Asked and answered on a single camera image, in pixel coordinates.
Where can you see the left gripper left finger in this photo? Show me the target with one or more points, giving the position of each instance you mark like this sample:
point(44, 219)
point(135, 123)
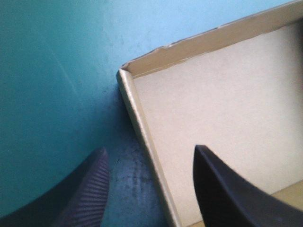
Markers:
point(80, 196)

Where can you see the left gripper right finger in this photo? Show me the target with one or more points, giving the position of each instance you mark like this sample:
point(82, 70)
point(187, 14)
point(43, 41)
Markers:
point(225, 201)

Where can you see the brown cardboard box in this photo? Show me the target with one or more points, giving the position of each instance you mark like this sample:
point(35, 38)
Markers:
point(213, 106)

